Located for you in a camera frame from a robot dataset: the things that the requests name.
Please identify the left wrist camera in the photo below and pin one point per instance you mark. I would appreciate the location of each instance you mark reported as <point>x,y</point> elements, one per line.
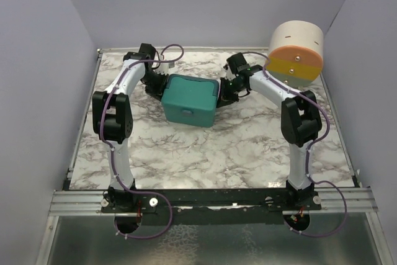
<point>164,68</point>

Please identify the teal medicine kit box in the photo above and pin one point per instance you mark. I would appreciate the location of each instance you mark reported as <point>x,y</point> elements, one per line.
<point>190,100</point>

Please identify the aluminium frame rail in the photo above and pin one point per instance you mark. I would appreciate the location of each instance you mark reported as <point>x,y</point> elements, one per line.
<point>350,199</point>

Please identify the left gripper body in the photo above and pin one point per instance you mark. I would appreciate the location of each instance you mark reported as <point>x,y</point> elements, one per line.
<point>156,82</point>

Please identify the black mounting rail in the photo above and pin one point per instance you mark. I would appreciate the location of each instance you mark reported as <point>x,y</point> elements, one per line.
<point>207,206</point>

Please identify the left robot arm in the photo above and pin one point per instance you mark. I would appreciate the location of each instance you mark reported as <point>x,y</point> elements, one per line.
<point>112,114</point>

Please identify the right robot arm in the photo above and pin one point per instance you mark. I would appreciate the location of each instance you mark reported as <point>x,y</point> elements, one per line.
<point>300,120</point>

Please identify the round pastel drawer cabinet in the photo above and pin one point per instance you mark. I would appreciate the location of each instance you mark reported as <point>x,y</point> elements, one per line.
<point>296,53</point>

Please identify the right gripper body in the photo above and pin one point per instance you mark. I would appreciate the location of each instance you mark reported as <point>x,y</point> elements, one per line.
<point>229,89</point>

